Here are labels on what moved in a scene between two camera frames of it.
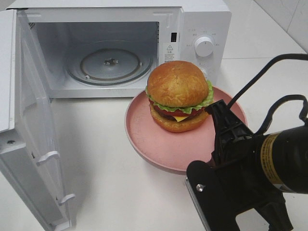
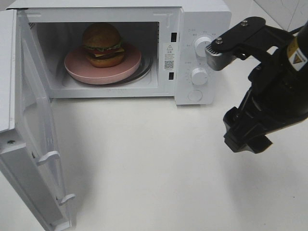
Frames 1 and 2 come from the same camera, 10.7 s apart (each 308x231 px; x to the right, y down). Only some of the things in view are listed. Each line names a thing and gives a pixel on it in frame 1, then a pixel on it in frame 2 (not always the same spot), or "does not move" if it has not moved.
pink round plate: [174, 150] → [77, 67]
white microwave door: [29, 143] does not move
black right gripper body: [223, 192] → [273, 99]
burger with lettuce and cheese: [177, 93] → [102, 46]
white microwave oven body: [108, 49] does not move
